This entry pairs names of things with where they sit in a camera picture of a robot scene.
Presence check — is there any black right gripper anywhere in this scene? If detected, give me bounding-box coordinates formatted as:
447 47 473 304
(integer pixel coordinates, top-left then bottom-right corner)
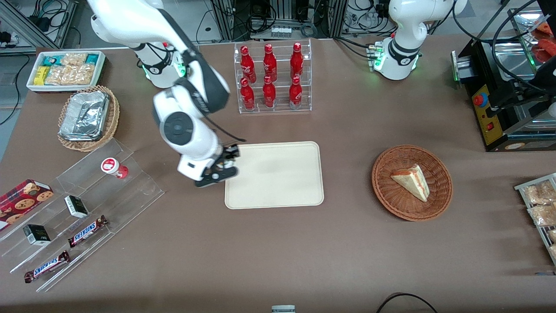
211 146 240 171

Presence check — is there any beige plastic tray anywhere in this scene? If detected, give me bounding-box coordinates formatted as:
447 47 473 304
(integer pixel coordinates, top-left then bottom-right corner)
225 141 324 210

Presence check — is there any tray of packaged snacks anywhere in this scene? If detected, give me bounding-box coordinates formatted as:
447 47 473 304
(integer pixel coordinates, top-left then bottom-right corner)
515 173 556 266

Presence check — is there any steel tray with red packs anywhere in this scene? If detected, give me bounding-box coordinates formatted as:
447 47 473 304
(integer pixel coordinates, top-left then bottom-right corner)
507 7 556 61

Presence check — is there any red cola bottle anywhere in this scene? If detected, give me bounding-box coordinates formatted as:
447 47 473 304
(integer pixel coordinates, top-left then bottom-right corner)
263 43 278 81
289 76 303 109
240 77 255 111
262 76 277 108
290 42 304 80
240 45 257 83

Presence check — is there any clear acrylic bottle rack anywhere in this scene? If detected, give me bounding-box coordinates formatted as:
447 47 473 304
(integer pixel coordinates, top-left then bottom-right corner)
234 39 312 114

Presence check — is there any clear acrylic stepped stand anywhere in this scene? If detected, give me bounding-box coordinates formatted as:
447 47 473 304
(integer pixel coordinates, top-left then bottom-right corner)
0 178 116 293
56 138 165 235

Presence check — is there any wicker basket with foil trays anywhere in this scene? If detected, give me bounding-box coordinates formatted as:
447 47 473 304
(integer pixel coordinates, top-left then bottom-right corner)
58 85 120 152

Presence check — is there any stack of foil trays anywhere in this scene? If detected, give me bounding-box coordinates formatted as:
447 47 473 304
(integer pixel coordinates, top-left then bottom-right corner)
60 91 110 142

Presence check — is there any Snickers chocolate bar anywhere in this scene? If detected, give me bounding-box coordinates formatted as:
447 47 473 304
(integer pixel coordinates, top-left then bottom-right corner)
68 215 109 248
24 250 70 283

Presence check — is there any black tissue pack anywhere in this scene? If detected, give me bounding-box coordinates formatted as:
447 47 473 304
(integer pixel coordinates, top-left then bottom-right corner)
64 195 89 219
23 224 51 246

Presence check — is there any round brown wicker basket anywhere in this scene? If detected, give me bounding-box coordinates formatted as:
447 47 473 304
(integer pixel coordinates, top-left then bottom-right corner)
372 145 453 222

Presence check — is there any clear bag of crackers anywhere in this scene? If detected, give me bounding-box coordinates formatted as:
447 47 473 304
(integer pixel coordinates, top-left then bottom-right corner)
45 64 95 85
61 53 87 67

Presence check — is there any white plastic snack bin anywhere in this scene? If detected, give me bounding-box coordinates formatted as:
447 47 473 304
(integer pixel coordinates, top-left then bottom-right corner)
26 50 106 93

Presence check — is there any triangular sandwich slice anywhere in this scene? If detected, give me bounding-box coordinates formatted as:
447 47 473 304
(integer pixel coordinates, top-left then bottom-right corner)
390 164 430 203

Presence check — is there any red plaid cookie box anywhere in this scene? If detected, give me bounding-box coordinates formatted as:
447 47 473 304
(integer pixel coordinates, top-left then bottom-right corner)
0 179 54 231

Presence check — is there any black machine with yellow panel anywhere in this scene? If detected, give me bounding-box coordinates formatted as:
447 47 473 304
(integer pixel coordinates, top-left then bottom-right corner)
451 37 556 153

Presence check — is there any clear bag of pastries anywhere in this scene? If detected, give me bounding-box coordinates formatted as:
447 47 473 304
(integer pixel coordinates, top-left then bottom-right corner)
528 203 556 226
523 180 556 205

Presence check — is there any black cable on table edge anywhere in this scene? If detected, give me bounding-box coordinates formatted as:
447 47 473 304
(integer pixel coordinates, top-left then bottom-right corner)
376 293 439 313

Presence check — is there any aluminium frame rail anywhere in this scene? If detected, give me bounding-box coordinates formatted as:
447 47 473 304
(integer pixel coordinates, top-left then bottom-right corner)
0 0 79 49

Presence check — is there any thick black cable loop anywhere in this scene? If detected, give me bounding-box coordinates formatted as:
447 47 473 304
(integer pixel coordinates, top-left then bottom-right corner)
452 0 556 94

